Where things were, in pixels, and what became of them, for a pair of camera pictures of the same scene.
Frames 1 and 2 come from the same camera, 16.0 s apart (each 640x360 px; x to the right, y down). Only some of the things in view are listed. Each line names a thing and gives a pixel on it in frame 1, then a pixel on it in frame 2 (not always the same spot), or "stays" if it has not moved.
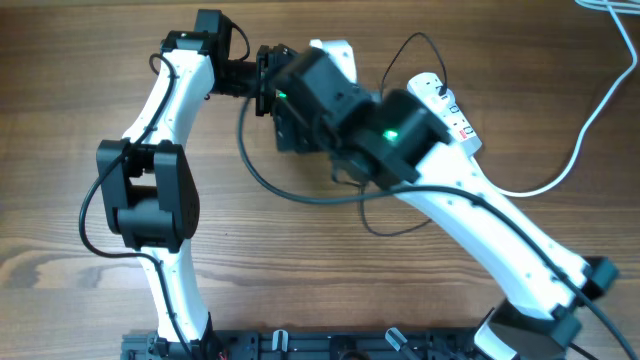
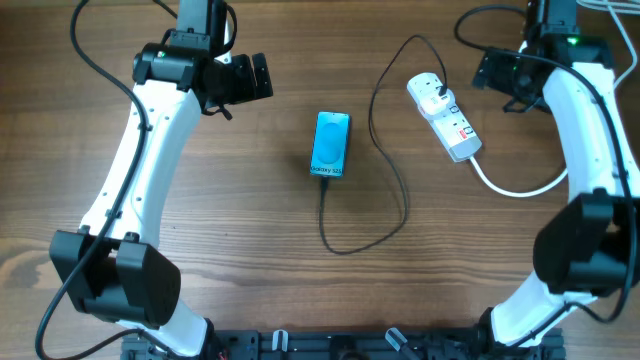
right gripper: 292,133 to 498,77
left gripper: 279,55 to 246,90
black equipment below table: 313,345 stays
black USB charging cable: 384,78 to 443,92
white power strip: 443,101 stays
